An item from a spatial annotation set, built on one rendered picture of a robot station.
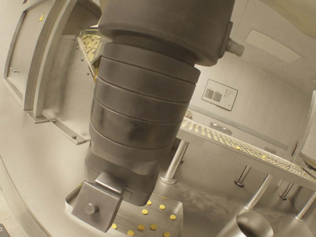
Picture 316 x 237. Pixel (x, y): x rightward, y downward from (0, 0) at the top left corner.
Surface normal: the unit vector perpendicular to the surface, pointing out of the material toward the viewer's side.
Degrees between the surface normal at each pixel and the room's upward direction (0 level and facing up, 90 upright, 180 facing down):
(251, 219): 90
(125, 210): 0
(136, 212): 0
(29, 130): 0
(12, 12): 90
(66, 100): 90
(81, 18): 90
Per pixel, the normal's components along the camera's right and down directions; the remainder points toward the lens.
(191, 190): 0.32, -0.93
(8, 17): 0.90, 0.36
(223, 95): -0.29, 0.09
